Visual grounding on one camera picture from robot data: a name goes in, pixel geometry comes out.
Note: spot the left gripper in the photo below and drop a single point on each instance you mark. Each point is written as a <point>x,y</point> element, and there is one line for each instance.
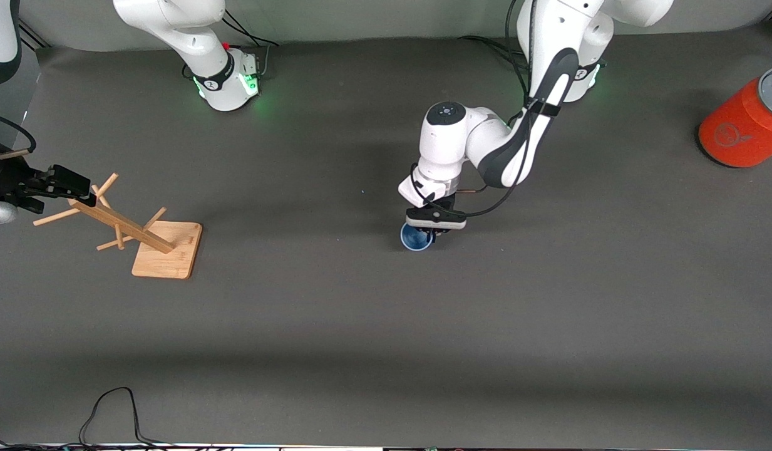
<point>444,203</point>

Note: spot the light blue plastic cup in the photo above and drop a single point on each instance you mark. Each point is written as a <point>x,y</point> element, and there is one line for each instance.
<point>414,241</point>

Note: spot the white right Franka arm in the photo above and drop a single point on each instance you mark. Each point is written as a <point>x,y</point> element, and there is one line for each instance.
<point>204,50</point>

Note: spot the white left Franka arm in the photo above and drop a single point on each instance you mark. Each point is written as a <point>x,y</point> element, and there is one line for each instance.
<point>523,144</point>

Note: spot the wooden mug tree rack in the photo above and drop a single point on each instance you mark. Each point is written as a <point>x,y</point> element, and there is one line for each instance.
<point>166,254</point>

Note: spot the orange can with grey lid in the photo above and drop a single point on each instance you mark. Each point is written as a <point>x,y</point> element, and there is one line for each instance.
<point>736,131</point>

